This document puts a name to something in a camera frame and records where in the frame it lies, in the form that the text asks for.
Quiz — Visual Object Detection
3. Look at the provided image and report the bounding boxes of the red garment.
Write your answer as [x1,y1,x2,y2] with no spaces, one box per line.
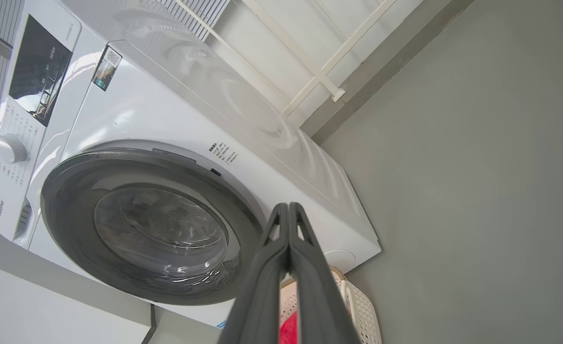
[279,312,302,344]

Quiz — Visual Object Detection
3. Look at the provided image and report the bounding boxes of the cream perforated laundry basket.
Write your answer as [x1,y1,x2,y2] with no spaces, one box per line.
[278,266,382,344]

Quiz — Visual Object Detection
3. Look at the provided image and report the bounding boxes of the white front-load washing machine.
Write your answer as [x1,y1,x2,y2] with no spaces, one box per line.
[0,0,382,331]

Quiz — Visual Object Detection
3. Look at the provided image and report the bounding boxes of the white slatted window blind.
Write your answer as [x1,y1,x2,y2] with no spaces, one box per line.
[151,0,230,42]

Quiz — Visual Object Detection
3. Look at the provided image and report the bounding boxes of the dark round glass washer door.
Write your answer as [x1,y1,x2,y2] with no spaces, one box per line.
[40,148,268,307]

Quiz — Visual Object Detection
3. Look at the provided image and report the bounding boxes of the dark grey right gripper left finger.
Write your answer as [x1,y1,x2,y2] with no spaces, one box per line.
[218,202,292,344]

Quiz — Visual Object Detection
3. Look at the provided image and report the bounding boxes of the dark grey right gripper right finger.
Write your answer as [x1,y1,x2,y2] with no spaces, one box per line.
[288,202,361,344]

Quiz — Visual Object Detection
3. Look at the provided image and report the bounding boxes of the white washing machine dial knob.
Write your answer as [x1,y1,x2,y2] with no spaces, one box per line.
[0,133,28,165]

